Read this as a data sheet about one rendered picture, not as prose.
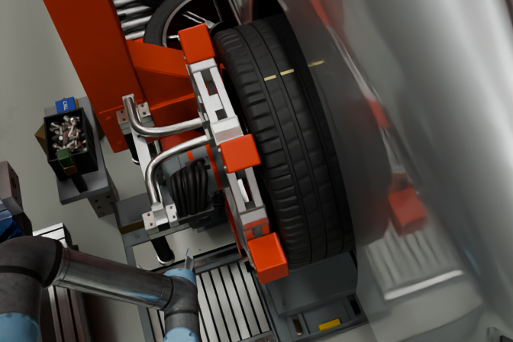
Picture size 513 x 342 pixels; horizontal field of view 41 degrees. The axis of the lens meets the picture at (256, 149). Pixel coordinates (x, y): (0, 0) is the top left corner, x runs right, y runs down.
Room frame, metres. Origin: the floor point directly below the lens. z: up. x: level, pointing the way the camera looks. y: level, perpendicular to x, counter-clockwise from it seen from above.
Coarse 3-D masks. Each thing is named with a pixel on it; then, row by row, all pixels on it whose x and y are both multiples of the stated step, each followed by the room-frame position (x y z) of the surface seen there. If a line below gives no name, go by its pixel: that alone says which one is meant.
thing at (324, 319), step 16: (352, 256) 1.08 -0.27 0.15; (272, 304) 0.96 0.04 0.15; (336, 304) 0.92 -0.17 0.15; (352, 304) 0.90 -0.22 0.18; (272, 320) 0.90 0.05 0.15; (288, 320) 0.89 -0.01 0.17; (304, 320) 0.88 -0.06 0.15; (320, 320) 0.87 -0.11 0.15; (336, 320) 0.85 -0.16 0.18; (352, 320) 0.85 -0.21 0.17; (288, 336) 0.84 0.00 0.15; (304, 336) 0.82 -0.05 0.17; (320, 336) 0.83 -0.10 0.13
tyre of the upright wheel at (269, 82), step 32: (224, 32) 1.27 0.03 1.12; (256, 32) 1.23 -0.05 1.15; (288, 32) 1.19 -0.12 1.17; (224, 64) 1.19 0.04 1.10; (256, 64) 1.10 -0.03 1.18; (288, 64) 1.08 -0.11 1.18; (256, 96) 1.01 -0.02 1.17; (288, 96) 1.00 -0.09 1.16; (256, 128) 0.94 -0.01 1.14; (288, 128) 0.93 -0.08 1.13; (320, 128) 0.93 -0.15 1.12; (288, 160) 0.88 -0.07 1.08; (320, 160) 0.87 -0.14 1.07; (288, 192) 0.83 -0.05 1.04; (320, 192) 0.83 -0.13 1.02; (288, 224) 0.79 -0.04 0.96; (320, 224) 0.79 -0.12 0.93; (352, 224) 0.79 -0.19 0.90; (288, 256) 0.78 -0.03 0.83; (320, 256) 0.78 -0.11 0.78
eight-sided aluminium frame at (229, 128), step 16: (192, 64) 1.19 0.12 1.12; (208, 64) 1.18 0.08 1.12; (192, 80) 1.30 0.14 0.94; (208, 80) 1.15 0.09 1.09; (208, 96) 1.08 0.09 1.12; (224, 96) 1.07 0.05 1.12; (208, 112) 1.03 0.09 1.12; (224, 112) 1.05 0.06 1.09; (224, 128) 0.97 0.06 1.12; (240, 128) 0.97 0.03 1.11; (224, 192) 1.13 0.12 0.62; (240, 192) 0.86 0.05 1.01; (256, 192) 0.86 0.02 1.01; (240, 208) 0.84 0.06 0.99; (256, 208) 0.83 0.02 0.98; (240, 224) 0.82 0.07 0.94; (256, 224) 0.81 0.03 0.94; (240, 240) 0.95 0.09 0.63
